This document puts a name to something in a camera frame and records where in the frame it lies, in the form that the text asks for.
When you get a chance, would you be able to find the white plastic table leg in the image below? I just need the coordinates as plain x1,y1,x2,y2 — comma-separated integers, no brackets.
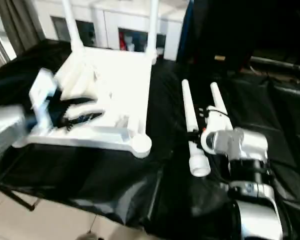
209,82,233,126
61,0,85,52
181,79,211,178
144,0,160,65

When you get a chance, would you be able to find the white plastic table top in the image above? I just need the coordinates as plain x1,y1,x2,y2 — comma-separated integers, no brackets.
11,45,159,159

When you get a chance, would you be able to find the black mat cover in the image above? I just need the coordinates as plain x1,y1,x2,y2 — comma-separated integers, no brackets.
0,38,300,240

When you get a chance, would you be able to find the black metal stand leg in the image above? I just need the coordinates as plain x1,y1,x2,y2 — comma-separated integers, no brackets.
0,144,41,213

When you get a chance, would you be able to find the white cabinet with glass doors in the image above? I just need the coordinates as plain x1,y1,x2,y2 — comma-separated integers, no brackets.
34,0,189,61

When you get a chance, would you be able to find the grey curtain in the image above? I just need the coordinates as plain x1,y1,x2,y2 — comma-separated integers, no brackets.
0,0,41,55

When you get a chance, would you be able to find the black case with gold label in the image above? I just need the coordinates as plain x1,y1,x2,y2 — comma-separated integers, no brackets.
184,0,255,72

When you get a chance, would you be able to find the grey metal rod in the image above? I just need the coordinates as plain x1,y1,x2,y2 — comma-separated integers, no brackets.
250,56,300,73

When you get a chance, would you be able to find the dark robot foot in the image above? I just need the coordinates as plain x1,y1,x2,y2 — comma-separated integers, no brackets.
78,231,101,240

